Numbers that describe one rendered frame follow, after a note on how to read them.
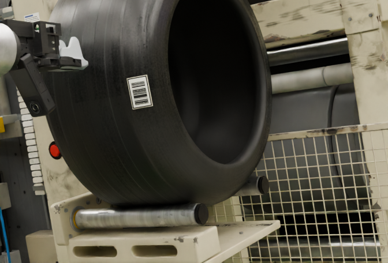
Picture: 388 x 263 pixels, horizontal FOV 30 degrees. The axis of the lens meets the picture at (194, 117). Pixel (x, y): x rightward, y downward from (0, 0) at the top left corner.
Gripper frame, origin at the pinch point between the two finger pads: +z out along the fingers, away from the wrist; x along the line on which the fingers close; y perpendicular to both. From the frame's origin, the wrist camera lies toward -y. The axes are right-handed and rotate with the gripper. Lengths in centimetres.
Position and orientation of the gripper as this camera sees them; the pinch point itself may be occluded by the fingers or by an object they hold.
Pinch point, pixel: (82, 67)
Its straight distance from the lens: 141.3
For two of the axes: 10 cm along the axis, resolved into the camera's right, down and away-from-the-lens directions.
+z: 5.5, -0.1, 8.3
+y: -1.0, -9.9, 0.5
